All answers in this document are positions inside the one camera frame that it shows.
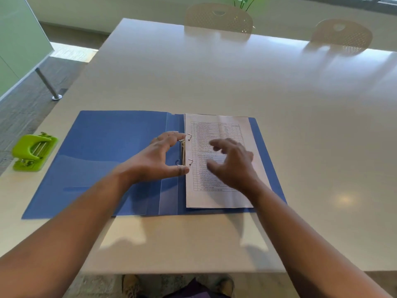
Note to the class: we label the person's right hand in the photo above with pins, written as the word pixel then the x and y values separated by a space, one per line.
pixel 237 167

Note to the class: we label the person's left hand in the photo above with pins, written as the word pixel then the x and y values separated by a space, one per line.
pixel 149 166

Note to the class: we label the person's right thumb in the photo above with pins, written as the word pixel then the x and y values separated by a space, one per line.
pixel 215 170

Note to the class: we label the person's left thumb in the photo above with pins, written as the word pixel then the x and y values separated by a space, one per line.
pixel 176 171

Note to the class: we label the person's right forearm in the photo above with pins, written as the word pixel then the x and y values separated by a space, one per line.
pixel 304 245

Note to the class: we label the person's left forearm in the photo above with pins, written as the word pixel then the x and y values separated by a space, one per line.
pixel 62 232

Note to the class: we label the printed paper sheet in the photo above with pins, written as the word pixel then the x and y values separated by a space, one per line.
pixel 214 197

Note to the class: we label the person's right shoe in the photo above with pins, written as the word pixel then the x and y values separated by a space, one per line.
pixel 225 285

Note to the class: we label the person's shoe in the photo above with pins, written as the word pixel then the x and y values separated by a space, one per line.
pixel 225 285
pixel 130 287

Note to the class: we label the person's purple clothing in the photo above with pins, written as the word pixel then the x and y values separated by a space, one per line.
pixel 195 290

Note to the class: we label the person's left shoe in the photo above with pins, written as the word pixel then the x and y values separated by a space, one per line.
pixel 130 287

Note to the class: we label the green hole punch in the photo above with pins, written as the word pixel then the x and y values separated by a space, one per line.
pixel 31 152

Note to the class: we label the beige perforated chair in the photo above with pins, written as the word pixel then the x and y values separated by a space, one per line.
pixel 217 18
pixel 341 34

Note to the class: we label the metal table leg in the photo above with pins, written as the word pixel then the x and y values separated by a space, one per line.
pixel 48 85

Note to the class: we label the green potted plant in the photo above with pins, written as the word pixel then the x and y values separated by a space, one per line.
pixel 243 1

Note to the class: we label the frosted glass partition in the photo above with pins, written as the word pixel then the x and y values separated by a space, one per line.
pixel 18 40

